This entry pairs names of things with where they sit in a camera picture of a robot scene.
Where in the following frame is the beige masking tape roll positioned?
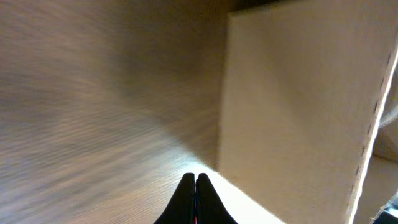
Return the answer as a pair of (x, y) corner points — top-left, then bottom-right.
(379, 105), (398, 128)

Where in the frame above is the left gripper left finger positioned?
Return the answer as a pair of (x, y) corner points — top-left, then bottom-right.
(154, 173), (195, 224)

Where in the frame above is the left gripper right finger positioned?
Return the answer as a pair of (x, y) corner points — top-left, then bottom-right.
(196, 173), (237, 224)

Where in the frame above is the open cardboard box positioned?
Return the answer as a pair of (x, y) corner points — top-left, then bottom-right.
(218, 0), (397, 223)

